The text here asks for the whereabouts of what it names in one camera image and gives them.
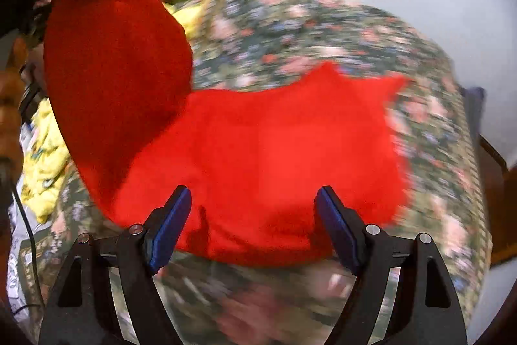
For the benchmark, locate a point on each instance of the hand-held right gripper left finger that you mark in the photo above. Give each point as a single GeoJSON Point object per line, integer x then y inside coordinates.
{"type": "Point", "coordinates": [169, 225]}

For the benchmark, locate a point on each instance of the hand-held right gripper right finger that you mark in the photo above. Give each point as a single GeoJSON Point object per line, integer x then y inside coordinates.
{"type": "Point", "coordinates": [339, 225]}

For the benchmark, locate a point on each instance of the red zip jacket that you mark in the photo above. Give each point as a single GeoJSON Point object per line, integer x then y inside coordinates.
{"type": "Point", "coordinates": [262, 151]}

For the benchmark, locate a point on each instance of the colourful printed sheet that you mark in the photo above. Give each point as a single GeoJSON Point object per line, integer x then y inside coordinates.
{"type": "Point", "coordinates": [18, 264]}

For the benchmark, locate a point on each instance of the wooden door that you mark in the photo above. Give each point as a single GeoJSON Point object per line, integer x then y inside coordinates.
{"type": "Point", "coordinates": [501, 215]}

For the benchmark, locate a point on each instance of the blue pillow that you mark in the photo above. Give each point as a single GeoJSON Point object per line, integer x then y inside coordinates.
{"type": "Point", "coordinates": [473, 110]}

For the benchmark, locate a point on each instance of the floral quilt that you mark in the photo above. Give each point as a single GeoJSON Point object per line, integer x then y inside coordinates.
{"type": "Point", "coordinates": [303, 25]}

